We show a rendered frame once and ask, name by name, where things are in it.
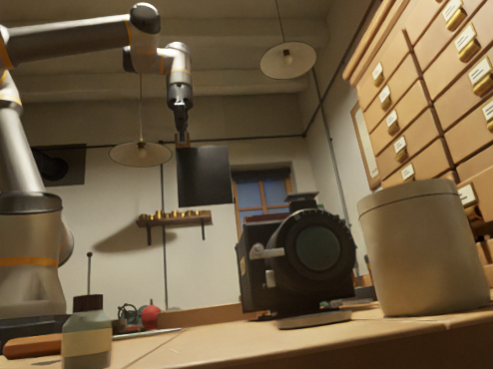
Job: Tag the red rubber bulb blower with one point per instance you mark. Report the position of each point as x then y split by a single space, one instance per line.
151 317

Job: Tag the black wall vent panel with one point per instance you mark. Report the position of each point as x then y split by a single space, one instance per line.
61 165

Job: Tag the black wall conduit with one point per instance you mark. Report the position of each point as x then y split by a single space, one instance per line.
269 136

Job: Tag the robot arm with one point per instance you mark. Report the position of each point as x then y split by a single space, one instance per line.
27 215

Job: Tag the green small device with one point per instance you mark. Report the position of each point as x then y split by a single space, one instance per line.
133 315

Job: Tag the black plate camera body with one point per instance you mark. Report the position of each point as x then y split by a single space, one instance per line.
304 281

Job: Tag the wooden bench rail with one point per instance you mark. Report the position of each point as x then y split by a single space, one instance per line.
200 315

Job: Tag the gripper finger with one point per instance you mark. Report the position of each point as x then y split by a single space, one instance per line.
178 123
185 121

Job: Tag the wooden wall shelf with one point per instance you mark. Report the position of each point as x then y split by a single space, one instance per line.
173 220

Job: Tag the white shutter lever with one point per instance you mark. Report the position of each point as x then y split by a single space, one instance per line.
269 252

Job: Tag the white release button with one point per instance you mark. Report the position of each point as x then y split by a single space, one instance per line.
270 279

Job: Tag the grey bottle with brown cap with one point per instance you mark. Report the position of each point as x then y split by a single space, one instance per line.
86 338

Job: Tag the black dark slide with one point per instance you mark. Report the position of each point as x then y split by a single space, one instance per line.
204 177

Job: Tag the grey round turntable base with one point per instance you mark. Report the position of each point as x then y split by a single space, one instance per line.
314 319

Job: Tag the cream pendant lamp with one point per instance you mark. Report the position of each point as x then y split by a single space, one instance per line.
140 154
288 59

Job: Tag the grey vertical wall pipe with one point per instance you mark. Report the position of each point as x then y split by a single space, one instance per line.
165 250
333 154

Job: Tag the beige round tin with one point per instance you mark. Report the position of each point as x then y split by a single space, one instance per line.
420 254

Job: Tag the black low box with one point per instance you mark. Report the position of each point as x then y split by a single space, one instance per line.
365 293

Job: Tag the wooden drawer cabinet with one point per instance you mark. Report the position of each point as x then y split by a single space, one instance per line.
431 108

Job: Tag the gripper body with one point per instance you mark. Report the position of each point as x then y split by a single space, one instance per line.
179 94

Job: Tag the black tray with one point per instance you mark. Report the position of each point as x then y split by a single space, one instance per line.
34 325

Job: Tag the wooden framed window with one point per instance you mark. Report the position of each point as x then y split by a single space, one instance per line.
262 196

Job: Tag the thin rod with black ball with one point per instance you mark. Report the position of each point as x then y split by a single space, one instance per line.
89 273

